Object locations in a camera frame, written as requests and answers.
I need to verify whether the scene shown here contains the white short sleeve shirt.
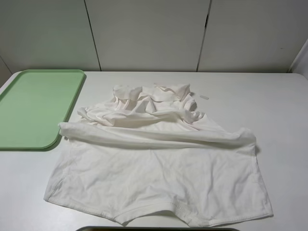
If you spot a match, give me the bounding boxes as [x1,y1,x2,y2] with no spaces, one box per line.
[44,85,273,227]

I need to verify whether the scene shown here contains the green plastic tray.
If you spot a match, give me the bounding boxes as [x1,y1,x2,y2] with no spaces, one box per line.
[0,70,85,150]

